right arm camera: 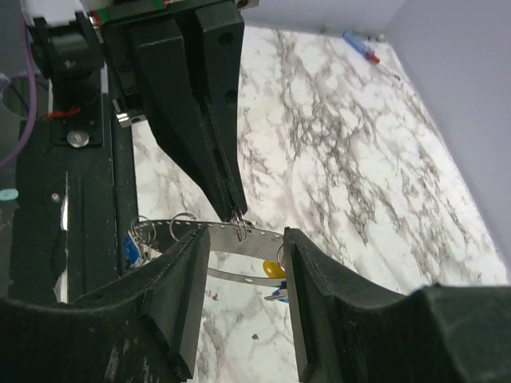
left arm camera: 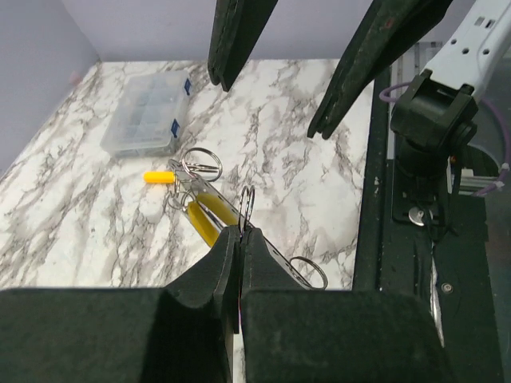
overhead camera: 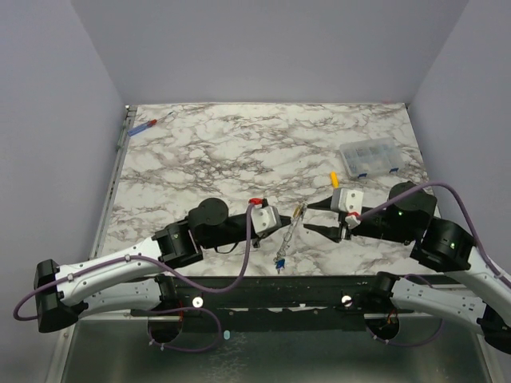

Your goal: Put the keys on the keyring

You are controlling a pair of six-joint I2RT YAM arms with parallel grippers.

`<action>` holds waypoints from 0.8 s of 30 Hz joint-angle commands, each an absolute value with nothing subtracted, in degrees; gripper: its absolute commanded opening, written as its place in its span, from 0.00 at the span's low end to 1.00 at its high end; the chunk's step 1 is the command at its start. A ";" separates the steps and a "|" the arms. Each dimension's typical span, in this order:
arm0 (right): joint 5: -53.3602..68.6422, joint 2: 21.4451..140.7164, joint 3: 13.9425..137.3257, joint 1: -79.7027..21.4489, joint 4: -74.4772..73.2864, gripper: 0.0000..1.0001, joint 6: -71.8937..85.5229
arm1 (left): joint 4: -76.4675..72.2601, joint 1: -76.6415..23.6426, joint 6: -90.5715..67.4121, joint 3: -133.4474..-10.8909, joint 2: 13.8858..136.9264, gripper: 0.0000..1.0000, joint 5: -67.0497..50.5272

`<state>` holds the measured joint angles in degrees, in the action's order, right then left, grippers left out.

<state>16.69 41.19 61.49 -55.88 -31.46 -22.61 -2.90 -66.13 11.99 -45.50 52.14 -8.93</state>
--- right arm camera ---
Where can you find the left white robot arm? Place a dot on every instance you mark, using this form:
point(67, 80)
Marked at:
point(69, 55)

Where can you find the blue red screwdriver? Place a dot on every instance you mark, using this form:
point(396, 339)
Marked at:
point(367, 52)

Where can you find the blue key tag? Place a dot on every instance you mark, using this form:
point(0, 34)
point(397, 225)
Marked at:
point(132, 253)

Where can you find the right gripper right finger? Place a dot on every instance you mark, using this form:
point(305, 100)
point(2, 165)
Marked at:
point(349, 329)

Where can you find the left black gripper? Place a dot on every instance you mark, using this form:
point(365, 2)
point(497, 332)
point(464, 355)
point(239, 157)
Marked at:
point(177, 63)

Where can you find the yellow key tag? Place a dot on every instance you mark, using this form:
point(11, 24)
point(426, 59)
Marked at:
point(273, 270)

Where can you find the large grey metal keyring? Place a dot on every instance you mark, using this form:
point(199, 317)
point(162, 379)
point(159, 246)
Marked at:
point(153, 237)

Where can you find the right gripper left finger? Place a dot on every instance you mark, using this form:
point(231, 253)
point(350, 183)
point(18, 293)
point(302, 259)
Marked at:
point(143, 327)

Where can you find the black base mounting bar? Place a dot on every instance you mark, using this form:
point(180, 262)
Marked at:
point(77, 196)

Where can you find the black headed silver key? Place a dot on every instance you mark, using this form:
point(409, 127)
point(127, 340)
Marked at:
point(280, 294)

